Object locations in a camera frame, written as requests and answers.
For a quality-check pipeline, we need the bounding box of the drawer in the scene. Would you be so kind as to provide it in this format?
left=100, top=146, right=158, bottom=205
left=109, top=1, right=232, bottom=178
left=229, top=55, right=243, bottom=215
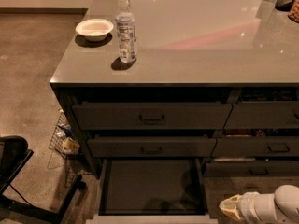
left=212, top=136, right=299, bottom=158
left=72, top=103, right=231, bottom=130
left=203, top=160, right=299, bottom=177
left=86, top=158, right=218, bottom=224
left=87, top=136, right=216, bottom=158
left=225, top=101, right=299, bottom=129

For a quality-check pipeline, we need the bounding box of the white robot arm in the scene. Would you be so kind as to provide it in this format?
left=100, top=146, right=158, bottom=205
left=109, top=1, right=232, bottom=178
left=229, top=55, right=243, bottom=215
left=219, top=185, right=299, bottom=224

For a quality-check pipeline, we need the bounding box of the dark drawer cabinet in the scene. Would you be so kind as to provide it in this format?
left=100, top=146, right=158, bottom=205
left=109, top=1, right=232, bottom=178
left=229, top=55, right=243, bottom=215
left=50, top=0, right=299, bottom=174

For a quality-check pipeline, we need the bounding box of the snack packet on counter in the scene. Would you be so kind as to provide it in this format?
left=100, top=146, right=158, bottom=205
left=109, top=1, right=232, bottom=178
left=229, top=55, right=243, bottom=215
left=288, top=0, right=299, bottom=22

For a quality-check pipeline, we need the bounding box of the clear plastic water bottle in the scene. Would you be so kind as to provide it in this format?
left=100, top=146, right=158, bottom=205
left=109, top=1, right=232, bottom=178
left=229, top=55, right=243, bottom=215
left=115, top=0, right=137, bottom=63

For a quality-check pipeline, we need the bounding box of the white bowl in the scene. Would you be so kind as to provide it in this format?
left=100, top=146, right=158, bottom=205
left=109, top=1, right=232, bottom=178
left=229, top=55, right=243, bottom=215
left=76, top=19, right=114, bottom=42

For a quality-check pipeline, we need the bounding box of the wire basket with items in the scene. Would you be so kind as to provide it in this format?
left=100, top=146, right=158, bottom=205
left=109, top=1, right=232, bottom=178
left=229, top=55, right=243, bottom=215
left=47, top=111, right=79, bottom=187

